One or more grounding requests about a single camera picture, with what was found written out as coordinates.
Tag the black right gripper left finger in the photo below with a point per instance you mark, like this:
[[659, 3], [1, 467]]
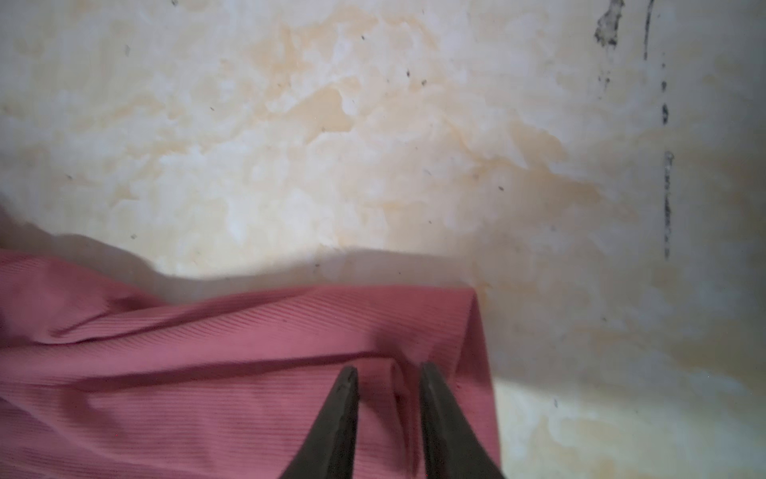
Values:
[[328, 451]]

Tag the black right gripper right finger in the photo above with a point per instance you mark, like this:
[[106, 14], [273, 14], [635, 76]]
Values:
[[450, 446]]

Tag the pink ribbed tank top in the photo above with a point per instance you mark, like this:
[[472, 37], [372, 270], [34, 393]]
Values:
[[102, 380]]

